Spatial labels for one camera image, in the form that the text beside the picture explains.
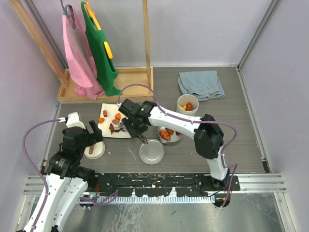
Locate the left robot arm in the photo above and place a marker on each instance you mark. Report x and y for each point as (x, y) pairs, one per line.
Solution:
(66, 180)

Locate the orange shrimp piece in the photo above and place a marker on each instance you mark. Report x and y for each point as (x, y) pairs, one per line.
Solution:
(188, 106)

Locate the white lid brown handle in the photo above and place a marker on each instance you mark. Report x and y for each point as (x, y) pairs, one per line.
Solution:
(95, 151)

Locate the grey hanger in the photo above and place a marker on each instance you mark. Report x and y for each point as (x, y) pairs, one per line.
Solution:
(68, 12)

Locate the brown fried piece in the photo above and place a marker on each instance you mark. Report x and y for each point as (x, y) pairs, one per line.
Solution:
(169, 131)

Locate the white square plate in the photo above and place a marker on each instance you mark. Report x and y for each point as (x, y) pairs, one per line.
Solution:
(112, 110)

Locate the orange fried chicken piece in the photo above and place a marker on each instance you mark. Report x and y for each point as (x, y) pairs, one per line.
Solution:
(165, 135)

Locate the white cylindrical container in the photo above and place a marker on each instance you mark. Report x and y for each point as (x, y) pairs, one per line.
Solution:
(183, 100)

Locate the yellow hanger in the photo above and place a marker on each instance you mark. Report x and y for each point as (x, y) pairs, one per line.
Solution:
(97, 25)

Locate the metal tongs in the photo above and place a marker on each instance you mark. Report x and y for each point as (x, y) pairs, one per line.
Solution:
(144, 139)

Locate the orange striped sushi piece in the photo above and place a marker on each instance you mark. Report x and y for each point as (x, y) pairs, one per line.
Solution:
(115, 121)

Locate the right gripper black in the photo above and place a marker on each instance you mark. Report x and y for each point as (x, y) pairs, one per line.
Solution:
(133, 133)

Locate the round metal tin lid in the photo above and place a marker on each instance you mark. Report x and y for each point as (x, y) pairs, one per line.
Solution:
(152, 152)

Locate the blue cloth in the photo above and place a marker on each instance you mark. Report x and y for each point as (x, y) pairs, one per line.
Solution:
(203, 85)

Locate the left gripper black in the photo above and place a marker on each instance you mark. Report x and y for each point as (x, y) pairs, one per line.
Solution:
(94, 137)

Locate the round metal tin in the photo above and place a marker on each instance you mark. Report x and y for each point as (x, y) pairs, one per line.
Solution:
(175, 138)

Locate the purple octopus tentacle toy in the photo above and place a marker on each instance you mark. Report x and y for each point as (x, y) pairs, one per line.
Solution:
(122, 128)

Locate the pink apron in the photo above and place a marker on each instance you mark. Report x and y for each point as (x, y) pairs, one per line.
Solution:
(80, 60)

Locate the orange triangular food piece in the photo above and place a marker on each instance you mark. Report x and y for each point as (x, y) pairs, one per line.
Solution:
(118, 116)

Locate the brown dried meat strip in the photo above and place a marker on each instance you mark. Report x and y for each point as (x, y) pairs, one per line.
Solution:
(111, 128)

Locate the small orange carrot piece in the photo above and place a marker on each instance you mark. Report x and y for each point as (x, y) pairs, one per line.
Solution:
(100, 120)

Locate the wooden clothes rack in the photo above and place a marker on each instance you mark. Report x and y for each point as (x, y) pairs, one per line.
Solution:
(136, 82)

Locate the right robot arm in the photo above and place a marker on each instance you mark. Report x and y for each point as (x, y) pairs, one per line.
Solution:
(204, 131)

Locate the green apron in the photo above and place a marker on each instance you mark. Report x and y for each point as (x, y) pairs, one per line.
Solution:
(106, 72)

